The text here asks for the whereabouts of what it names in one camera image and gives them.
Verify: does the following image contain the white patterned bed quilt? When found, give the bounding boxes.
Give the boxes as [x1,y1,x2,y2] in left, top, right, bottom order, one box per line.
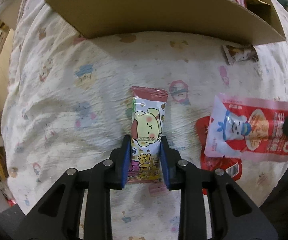
[0,0,288,240]

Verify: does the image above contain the gold brown snack packet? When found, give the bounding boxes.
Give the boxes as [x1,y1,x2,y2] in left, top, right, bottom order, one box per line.
[245,0,270,7]

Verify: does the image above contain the pink white sauce pouch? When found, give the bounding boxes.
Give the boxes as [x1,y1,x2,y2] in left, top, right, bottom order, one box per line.
[204,93,288,162]

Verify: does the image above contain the red flat snack packet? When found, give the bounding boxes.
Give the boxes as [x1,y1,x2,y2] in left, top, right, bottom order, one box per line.
[195,116,242,181]

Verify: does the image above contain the pompompurin snack bar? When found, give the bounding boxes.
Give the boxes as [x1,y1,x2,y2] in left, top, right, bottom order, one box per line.
[128,86,168,183]

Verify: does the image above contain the brown chocolate bar wrapper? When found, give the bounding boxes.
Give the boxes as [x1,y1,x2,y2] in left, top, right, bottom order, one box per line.
[222,45,258,65]

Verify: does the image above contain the open cardboard box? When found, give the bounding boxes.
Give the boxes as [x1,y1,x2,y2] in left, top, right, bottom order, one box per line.
[45,0,286,45]

